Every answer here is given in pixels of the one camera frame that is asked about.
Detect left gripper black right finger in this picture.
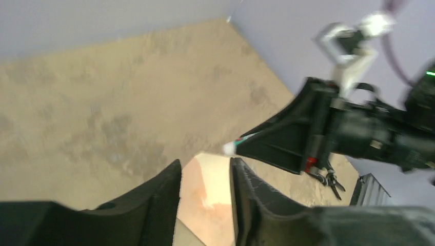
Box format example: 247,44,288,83
229,158,434,246

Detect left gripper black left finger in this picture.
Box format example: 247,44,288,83
1,160,182,245

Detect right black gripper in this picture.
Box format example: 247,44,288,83
235,77,394,175

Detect brown envelope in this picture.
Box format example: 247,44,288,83
173,152,234,246

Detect green white glue stick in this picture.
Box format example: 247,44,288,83
222,132,257,156

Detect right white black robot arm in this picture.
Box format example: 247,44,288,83
224,66,434,185

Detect black handled pliers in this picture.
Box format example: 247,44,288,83
307,161,346,200

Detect aluminium frame rail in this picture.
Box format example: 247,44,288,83
349,173,393,206

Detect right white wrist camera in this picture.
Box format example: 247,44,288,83
314,11,396,98

